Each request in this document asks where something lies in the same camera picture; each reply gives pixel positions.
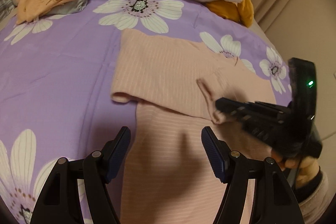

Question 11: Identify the person's right hand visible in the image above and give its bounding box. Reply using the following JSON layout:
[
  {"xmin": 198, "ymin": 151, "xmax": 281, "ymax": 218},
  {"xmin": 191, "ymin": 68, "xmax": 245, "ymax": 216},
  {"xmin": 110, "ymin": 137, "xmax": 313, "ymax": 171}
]
[{"xmin": 271, "ymin": 148, "xmax": 320, "ymax": 189}]

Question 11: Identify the right forearm pink fleece sleeve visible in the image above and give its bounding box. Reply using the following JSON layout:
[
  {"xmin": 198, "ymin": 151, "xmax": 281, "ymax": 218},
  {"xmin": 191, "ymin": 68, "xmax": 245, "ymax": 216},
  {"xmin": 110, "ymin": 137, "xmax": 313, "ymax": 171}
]
[{"xmin": 293, "ymin": 166, "xmax": 330, "ymax": 223}]

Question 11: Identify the purple floral bed sheet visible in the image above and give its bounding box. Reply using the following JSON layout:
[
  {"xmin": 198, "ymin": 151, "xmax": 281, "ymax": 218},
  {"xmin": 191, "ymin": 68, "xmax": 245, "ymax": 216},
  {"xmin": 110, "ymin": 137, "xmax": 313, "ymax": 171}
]
[{"xmin": 0, "ymin": 0, "xmax": 297, "ymax": 224}]

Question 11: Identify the pink striped knit garment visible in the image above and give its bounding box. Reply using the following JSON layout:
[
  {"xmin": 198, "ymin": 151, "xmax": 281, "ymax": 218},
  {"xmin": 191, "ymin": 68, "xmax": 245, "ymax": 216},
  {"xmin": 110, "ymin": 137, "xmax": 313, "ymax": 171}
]
[{"xmin": 111, "ymin": 29, "xmax": 276, "ymax": 223}]

